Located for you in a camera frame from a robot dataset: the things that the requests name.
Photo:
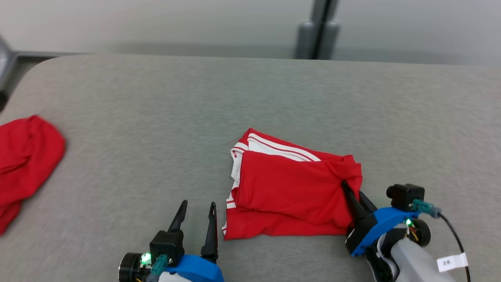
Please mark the red shorts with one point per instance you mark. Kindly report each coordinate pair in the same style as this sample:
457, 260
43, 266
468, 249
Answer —
27, 156

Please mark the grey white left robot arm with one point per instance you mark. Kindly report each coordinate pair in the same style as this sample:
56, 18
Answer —
166, 279

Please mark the grey cylindrical post foot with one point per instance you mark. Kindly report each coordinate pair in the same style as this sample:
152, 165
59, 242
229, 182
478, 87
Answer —
332, 39
305, 39

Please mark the grey aluminium partition post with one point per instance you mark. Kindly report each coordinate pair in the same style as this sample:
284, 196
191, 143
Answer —
323, 11

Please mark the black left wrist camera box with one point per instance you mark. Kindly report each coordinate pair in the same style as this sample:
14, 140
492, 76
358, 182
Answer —
166, 244

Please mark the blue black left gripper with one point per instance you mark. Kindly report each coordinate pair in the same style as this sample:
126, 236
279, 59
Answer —
195, 270

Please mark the red garment with striped trim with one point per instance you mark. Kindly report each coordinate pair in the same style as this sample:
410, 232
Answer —
289, 188

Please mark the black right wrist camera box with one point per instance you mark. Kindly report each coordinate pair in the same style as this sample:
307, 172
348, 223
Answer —
405, 196

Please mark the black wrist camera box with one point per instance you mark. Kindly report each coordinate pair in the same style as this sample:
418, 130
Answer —
166, 244
405, 196

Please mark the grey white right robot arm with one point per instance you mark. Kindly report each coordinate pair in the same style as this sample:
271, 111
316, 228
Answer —
411, 262

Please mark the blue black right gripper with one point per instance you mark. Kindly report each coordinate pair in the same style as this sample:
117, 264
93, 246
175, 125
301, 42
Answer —
377, 227

